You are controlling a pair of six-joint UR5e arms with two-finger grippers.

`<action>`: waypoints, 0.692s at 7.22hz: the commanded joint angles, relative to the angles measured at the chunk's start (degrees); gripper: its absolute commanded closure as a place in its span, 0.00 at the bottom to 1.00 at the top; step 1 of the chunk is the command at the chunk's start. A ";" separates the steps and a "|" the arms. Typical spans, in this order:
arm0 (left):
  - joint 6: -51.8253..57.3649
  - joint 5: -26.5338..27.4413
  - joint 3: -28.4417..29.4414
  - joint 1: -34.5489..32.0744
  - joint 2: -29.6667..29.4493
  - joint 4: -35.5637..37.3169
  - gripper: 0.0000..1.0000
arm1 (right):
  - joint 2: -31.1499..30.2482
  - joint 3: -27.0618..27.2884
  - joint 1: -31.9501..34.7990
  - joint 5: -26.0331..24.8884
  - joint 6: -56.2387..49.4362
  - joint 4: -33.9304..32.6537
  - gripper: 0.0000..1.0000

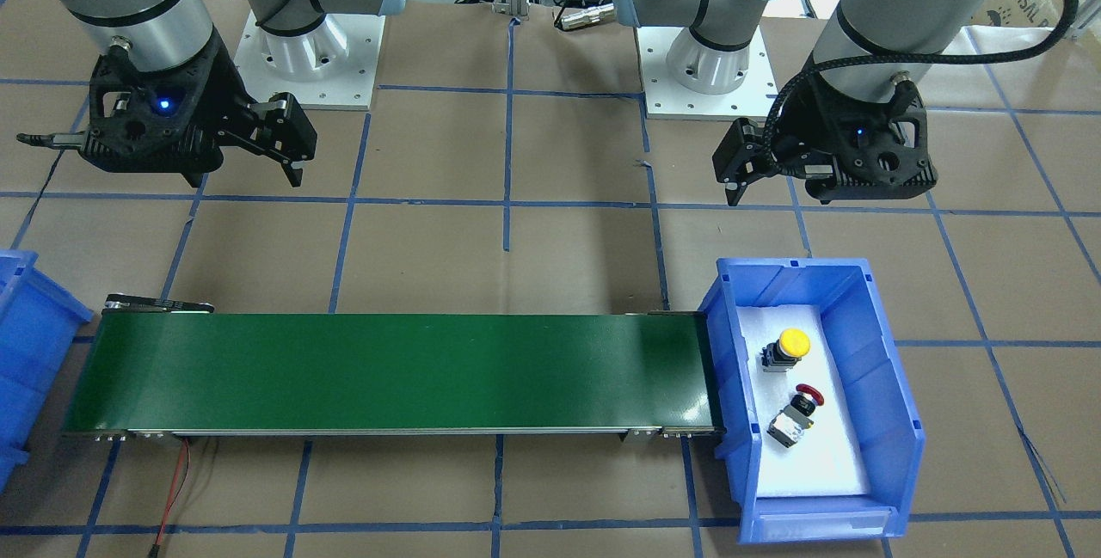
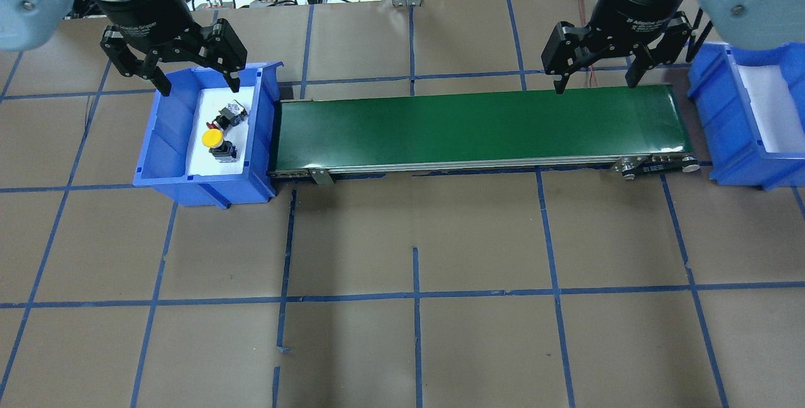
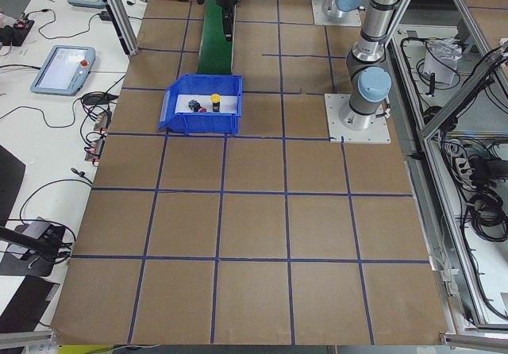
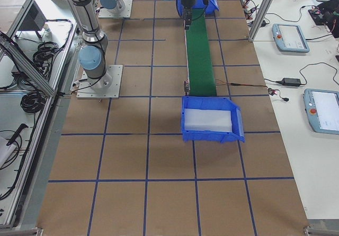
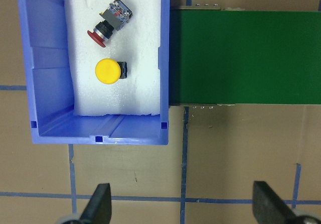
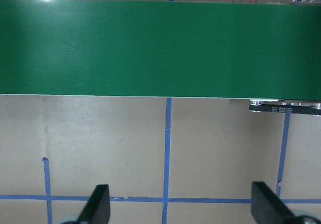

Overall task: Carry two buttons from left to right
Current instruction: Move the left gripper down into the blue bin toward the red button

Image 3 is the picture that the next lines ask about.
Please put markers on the yellow push button switch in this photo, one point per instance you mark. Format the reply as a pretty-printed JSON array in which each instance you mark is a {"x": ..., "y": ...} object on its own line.
[{"x": 216, "y": 102}]

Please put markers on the red push button switch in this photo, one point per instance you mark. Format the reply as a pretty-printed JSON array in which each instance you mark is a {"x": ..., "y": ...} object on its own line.
[{"x": 196, "y": 107}]

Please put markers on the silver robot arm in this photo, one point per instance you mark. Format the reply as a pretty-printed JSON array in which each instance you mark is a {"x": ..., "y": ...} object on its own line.
[
  {"x": 337, "y": 9},
  {"x": 371, "y": 84}
]

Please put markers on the green conveyor belt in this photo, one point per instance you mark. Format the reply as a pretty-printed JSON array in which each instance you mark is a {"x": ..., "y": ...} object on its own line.
[{"x": 216, "y": 53}]

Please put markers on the blue bin left side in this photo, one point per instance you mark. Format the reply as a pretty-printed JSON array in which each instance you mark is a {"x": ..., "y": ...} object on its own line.
[{"x": 209, "y": 122}]

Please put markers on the white foam pad left bin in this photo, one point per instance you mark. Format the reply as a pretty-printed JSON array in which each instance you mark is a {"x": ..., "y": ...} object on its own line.
[{"x": 228, "y": 104}]

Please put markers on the black power adapter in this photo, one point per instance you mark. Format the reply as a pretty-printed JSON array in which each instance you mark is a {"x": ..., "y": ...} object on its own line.
[{"x": 105, "y": 16}]

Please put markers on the teach pendant near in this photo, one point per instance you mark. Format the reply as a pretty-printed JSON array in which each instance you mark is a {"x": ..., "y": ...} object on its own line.
[{"x": 64, "y": 71}]

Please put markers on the brown paper table cover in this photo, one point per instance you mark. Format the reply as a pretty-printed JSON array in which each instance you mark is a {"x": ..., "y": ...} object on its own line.
[{"x": 274, "y": 236}]

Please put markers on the aluminium frame post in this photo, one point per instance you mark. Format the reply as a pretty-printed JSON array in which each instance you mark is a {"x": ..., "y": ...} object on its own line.
[{"x": 122, "y": 26}]

